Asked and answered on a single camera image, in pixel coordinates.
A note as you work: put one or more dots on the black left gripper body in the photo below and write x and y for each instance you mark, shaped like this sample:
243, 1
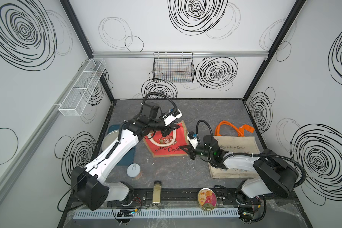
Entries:
158, 125

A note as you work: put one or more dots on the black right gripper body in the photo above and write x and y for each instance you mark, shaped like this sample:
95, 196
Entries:
200, 151

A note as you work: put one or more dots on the red jute Christmas bag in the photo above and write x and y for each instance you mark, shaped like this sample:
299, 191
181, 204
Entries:
167, 146

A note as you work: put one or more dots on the beige floral canvas tote bag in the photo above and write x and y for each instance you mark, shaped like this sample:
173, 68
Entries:
235, 144

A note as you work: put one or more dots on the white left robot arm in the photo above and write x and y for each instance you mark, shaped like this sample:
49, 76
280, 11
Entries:
89, 183

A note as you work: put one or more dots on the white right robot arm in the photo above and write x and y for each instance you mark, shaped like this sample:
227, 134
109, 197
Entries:
232, 157

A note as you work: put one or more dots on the teal tray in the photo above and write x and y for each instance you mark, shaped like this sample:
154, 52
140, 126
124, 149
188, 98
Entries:
128, 158

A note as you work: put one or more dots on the round pink tin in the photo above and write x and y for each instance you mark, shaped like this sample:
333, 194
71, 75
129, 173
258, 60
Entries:
207, 199

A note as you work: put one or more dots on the grey round plate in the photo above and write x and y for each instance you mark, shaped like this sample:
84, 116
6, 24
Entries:
109, 139

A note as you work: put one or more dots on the white lidded jar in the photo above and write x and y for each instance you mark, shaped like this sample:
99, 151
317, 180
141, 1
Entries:
134, 171

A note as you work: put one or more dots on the glass spice bottle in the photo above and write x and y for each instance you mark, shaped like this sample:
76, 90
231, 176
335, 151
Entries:
157, 193

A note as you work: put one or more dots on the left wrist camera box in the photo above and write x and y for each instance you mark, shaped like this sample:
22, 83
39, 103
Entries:
169, 118

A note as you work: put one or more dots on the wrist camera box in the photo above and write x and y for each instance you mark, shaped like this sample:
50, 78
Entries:
193, 139
169, 118

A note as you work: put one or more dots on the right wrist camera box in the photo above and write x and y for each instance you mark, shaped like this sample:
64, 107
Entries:
193, 139

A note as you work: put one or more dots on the black wire wall basket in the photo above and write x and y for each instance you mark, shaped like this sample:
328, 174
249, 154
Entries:
173, 70

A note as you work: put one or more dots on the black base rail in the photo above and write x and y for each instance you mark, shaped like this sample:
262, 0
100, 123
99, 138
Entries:
144, 197

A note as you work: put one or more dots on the white slotted cable duct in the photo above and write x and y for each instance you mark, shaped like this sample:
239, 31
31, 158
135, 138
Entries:
158, 213

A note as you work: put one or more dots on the white wire wall shelf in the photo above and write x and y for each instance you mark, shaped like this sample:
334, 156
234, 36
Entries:
84, 86

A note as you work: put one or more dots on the aluminium wall rail back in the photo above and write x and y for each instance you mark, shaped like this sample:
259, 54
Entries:
181, 54

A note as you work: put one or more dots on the aluminium wall rail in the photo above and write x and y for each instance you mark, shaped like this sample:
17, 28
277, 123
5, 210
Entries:
181, 54
23, 156

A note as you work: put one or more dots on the black corner frame post left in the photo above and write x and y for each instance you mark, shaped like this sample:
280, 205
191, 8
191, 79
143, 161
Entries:
84, 42

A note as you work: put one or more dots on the black corner frame post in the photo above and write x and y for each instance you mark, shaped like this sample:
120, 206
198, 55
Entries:
298, 5
84, 42

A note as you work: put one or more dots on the black corner frame post right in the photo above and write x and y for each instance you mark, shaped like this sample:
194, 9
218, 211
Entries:
298, 5

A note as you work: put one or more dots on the aluminium wall rail left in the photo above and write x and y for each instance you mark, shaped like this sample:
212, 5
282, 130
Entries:
23, 156

